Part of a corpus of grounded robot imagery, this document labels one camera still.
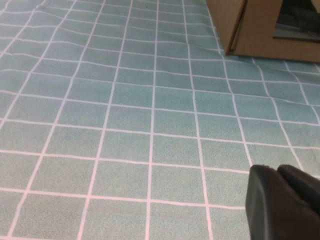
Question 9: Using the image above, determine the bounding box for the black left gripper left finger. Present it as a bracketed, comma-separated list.
[244, 164, 320, 240]

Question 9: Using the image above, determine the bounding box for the green white-grid tablecloth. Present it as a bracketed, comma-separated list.
[0, 0, 320, 240]

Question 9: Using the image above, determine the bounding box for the cardboard shoe box shell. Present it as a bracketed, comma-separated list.
[206, 0, 249, 55]

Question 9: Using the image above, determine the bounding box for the cardboard drawer with window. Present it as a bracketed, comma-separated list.
[225, 0, 320, 63]

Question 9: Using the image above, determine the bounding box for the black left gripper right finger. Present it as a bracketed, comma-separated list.
[277, 164, 320, 215]

